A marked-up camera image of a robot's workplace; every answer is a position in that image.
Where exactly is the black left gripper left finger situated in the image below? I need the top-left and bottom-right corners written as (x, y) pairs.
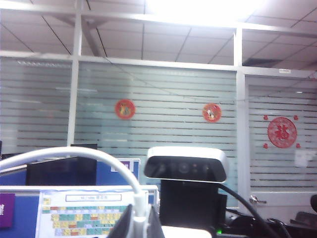
top-left (112, 204), bottom-right (135, 238)

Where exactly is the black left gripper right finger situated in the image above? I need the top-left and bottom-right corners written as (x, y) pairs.
top-left (148, 207), bottom-right (165, 238)

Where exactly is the white Type-C charging cable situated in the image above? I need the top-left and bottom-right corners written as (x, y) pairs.
top-left (0, 146), bottom-right (152, 238)

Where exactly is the colourful schedule chart paper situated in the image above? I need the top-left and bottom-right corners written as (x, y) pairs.
top-left (36, 190), bottom-right (136, 238)

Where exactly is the blue background partition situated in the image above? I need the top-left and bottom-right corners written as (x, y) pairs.
top-left (96, 158), bottom-right (141, 186)

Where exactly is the grey and black webcam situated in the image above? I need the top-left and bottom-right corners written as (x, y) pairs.
top-left (143, 146), bottom-right (228, 184)

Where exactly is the black background monitor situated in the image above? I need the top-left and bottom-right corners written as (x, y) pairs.
top-left (26, 156), bottom-right (98, 186)

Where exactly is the blue partition with chart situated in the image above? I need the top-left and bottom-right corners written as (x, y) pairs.
top-left (0, 185), bottom-right (159, 238)

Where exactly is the round red window decoration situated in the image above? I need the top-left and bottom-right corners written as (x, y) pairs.
top-left (202, 103), bottom-right (222, 123)
top-left (114, 99), bottom-right (136, 120)

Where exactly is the purple card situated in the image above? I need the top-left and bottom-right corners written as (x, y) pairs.
top-left (0, 193), bottom-right (16, 229)

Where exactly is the large red Fu papercut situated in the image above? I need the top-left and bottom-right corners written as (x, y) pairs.
top-left (267, 117), bottom-right (297, 149)

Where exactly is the bright ceiling light panel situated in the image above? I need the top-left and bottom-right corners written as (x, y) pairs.
top-left (146, 0), bottom-right (267, 27)

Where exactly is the black webcam mount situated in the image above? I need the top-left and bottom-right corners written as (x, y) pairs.
top-left (159, 179), bottom-right (227, 228)

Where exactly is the black webcam cable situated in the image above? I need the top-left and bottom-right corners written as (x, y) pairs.
top-left (217, 184), bottom-right (283, 238)

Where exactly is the silver door handle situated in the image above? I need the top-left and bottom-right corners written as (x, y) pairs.
top-left (249, 195), bottom-right (267, 205)

